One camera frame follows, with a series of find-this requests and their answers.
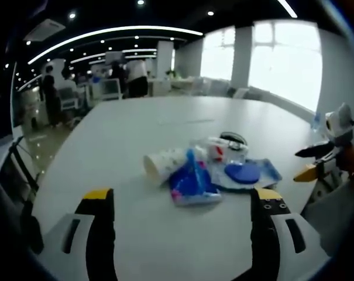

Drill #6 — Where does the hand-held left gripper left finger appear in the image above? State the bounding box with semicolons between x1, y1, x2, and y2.
43;188;119;281

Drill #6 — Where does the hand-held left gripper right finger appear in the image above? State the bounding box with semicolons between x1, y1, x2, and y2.
232;187;331;281

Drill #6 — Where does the blue white packet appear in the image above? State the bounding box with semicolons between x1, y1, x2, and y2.
211;157;283;191

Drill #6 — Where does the blue round lid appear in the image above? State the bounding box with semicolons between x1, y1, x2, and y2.
224;163;261;185

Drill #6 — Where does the black white round object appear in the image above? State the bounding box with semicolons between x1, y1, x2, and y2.
219;131;248;152

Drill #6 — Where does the blue snack packet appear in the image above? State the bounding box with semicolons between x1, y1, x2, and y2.
168;148;224;206

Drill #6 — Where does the white patterned paper cup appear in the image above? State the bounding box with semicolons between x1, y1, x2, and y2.
143;147;193;187

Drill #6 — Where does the person's right hand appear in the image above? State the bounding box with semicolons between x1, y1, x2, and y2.
339;145;354;180

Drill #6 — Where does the black metal stand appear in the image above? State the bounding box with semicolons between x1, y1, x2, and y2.
0;135;45;255

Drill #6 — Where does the white table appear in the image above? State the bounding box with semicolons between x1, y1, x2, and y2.
32;95;326;281

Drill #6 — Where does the green potted plant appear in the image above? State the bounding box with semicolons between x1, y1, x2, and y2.
164;68;181;80

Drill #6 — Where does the ceiling air conditioner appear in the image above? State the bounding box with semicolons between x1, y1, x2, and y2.
23;18;67;42

